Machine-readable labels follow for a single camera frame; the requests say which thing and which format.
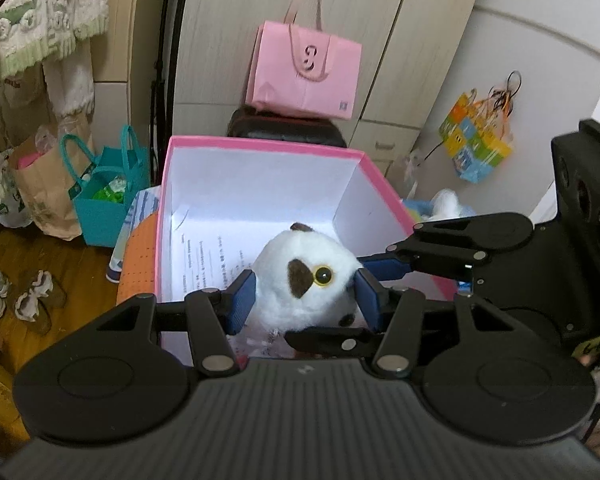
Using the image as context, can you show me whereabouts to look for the black clothes rack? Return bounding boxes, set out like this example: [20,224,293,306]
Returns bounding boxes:
[150,0,188,186]

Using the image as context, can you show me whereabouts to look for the pink floral cloth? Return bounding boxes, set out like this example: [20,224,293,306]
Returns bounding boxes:
[230,322,301,359]

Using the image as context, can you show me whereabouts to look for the teal tote bag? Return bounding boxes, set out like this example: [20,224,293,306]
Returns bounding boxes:
[60,125,153,248]

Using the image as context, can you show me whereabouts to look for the pink tote bag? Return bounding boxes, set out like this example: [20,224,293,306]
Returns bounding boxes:
[245,0,363,121]

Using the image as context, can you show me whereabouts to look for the cream fluffy pyjama pants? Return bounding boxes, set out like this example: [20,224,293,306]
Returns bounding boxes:
[0,40,98,226]

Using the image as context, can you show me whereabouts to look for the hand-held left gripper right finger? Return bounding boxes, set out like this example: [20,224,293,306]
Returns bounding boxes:
[352,267,511,378]

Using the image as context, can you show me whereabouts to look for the printed paper sheet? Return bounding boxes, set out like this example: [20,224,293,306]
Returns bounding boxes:
[175,232,261,293]

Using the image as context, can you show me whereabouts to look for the white brown-patched plush toy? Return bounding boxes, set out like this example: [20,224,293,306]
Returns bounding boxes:
[252,223,368,333]

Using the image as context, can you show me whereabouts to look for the white hanging plastic bag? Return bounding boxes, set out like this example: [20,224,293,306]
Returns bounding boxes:
[402,152,426,198]

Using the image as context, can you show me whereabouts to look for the small white plush toy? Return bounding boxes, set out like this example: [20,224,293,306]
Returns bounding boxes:
[422,188,476,221]

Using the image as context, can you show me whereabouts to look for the green packet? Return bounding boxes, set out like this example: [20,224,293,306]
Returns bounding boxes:
[91,177,128,206]

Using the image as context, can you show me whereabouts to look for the brown paper bag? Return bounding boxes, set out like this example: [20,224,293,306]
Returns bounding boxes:
[7,110,98,241]

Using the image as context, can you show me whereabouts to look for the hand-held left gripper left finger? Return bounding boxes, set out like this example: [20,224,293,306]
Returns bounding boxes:
[95,269,258,376]

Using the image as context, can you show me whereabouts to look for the white printed plastic bag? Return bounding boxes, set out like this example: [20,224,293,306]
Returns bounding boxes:
[0,187,33,228]

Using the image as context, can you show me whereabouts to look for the beige wardrobe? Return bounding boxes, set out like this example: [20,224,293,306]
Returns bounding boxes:
[172,0,491,176]

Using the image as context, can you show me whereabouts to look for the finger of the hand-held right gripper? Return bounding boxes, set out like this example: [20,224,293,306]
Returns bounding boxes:
[357,215,491,283]
[285,326,381,358]

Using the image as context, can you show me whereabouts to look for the colourful gift bag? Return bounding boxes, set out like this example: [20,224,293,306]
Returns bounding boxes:
[439,72,523,184]

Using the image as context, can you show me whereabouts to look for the pink cardboard box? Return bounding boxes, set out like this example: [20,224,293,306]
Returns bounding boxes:
[152,135,458,361]

